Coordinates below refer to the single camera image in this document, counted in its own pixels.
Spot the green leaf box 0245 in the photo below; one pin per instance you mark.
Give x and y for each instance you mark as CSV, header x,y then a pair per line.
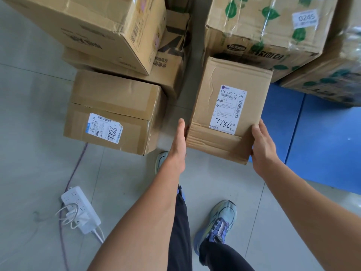
x,y
253,19

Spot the low brown box 7786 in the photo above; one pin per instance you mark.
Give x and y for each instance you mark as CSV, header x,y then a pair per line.
x,y
112,95

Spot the person's left forearm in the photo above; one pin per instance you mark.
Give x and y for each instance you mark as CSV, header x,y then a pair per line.
x,y
141,228

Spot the person's right shoe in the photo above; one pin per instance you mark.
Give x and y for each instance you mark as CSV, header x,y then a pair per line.
x,y
220,220

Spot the pile of plain cardboard boxes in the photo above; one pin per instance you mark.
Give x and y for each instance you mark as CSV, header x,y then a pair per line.
x,y
169,70

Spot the person's right forearm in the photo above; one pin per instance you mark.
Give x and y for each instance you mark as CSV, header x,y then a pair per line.
x,y
316,217

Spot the small brown box 7786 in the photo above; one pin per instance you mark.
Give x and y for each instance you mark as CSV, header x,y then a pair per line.
x,y
206,110

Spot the orange leaf box 8935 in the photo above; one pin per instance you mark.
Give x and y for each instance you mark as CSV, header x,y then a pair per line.
x,y
338,67

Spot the person's left shoe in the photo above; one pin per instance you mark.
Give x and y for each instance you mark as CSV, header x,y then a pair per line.
x,y
161,160

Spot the person's right leg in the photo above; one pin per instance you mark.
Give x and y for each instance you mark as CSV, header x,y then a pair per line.
x,y
222,259

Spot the person's right hand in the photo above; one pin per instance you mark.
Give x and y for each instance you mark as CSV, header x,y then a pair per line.
x,y
265,152

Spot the tall plain brown box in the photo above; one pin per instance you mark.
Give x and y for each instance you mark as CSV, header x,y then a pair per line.
x,y
84,25

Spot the white power strip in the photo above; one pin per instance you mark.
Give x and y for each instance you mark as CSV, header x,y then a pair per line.
x,y
73,196

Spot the person's left leg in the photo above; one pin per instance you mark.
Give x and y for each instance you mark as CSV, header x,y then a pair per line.
x,y
180,237

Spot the person's shoe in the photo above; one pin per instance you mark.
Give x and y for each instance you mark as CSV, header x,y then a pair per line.
x,y
161,160
220,220

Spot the person's leg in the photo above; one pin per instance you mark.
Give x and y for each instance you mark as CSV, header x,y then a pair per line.
x,y
222,259
180,237

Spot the person's left hand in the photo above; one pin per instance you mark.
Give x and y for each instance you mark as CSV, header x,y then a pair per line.
x,y
179,146

